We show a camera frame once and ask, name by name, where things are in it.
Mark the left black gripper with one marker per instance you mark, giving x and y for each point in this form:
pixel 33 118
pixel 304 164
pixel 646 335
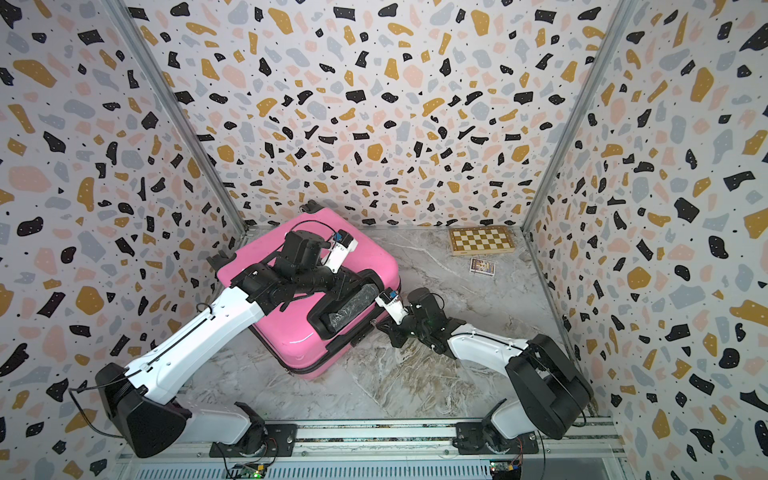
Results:
pixel 344 286

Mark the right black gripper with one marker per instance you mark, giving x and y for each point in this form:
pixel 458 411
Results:
pixel 390 327

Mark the pink hard-shell suitcase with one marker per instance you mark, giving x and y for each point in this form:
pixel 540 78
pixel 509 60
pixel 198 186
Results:
pixel 314 332

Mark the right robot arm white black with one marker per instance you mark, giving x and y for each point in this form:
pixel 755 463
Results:
pixel 551 393

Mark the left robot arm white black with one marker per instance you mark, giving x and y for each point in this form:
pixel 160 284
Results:
pixel 141 399

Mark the playing card deck box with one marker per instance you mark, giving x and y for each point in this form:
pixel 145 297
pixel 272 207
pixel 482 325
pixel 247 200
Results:
pixel 483 267

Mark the wooden chessboard box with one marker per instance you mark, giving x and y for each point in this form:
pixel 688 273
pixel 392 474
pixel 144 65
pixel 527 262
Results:
pixel 481 240

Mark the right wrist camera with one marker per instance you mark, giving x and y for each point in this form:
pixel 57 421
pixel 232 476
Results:
pixel 391 302

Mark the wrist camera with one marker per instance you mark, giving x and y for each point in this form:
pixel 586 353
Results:
pixel 391 302
pixel 342 244

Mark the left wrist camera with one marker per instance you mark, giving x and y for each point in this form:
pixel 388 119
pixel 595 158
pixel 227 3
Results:
pixel 342 244

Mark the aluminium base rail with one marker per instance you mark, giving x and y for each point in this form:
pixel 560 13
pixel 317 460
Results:
pixel 395 449

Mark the left aluminium corner post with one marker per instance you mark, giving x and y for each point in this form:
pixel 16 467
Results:
pixel 120 16

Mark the aluminium corner post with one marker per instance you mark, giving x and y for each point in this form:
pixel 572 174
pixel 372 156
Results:
pixel 616 27
pixel 120 16

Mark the right aluminium corner post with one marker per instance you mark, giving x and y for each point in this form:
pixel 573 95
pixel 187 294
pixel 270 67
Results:
pixel 616 27

